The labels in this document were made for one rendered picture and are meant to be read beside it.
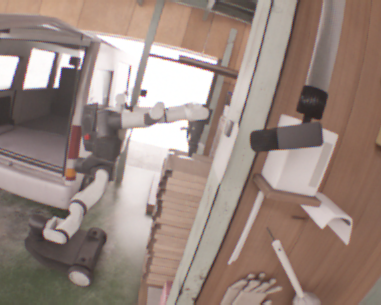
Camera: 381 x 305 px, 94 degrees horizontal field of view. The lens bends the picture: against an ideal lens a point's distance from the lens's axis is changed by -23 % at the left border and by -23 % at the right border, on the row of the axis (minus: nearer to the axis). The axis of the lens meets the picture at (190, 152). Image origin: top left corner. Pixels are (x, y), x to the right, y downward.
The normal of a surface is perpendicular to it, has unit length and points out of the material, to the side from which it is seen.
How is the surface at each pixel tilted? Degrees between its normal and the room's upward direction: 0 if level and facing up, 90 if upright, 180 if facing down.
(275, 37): 90
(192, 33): 90
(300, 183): 90
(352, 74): 90
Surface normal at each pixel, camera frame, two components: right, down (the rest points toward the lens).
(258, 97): 0.05, 0.29
